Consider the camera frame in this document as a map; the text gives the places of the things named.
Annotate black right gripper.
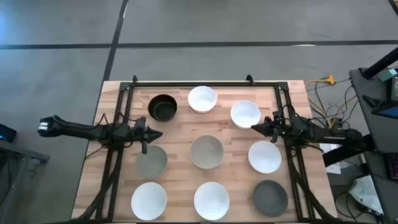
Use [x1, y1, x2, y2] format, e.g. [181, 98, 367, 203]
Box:
[251, 110, 284, 144]

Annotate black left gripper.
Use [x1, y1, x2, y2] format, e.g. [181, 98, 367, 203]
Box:
[132, 116, 164, 155]

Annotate white bowl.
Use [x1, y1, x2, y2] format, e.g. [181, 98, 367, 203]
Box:
[193, 181, 231, 222]
[187, 85, 218, 114]
[229, 100, 262, 129]
[248, 140, 282, 174]
[130, 182, 168, 222]

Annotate dark grey bowl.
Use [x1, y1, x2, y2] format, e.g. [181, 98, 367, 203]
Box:
[252, 179, 289, 218]

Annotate black bowl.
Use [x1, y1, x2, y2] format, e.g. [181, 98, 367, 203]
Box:
[147, 93, 178, 123]

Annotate pale beige-grey bowl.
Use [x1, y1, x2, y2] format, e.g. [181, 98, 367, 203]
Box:
[189, 134, 224, 170]

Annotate white paper sheets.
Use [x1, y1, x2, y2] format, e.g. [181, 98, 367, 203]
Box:
[320, 142, 343, 175]

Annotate grey cart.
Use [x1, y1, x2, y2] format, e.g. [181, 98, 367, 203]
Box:
[348, 67, 398, 224]

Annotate black tablet device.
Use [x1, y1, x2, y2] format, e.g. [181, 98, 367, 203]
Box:
[362, 94, 398, 119]

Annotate white plastic bag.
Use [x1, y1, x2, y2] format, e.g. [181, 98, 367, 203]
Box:
[348, 175, 385, 215]

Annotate black pole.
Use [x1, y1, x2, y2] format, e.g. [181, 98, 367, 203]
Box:
[362, 46, 398, 80]

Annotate black keyboard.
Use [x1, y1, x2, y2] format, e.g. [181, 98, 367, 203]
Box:
[384, 151, 398, 180]

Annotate teal box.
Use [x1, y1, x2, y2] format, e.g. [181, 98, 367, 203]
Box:
[378, 68, 398, 82]

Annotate grey metal stand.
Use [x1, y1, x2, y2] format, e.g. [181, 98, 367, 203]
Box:
[0, 139, 50, 224]

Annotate black device with blue light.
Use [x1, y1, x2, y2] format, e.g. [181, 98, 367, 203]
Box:
[0, 123, 18, 144]

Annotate black aluminium table frame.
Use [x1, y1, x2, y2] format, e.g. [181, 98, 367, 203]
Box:
[74, 74, 343, 224]

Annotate black cable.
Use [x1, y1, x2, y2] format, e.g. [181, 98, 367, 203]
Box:
[334, 190, 361, 220]

